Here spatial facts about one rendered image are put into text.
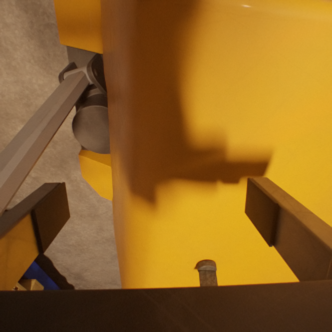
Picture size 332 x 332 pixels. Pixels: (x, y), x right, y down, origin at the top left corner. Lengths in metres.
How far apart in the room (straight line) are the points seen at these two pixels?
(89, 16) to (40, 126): 0.35
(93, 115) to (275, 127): 0.59
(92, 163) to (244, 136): 0.82
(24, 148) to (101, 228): 1.53
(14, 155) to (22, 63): 0.87
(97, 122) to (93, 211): 1.12
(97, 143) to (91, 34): 0.30
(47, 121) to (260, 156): 0.39
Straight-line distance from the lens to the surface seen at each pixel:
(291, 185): 0.23
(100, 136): 0.75
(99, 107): 0.70
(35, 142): 0.45
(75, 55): 0.83
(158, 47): 0.17
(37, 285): 2.22
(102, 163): 0.93
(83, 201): 1.70
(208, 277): 0.32
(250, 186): 0.16
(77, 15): 0.74
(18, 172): 0.41
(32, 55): 1.22
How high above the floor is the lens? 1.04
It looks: 49 degrees down
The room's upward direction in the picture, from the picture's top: 179 degrees counter-clockwise
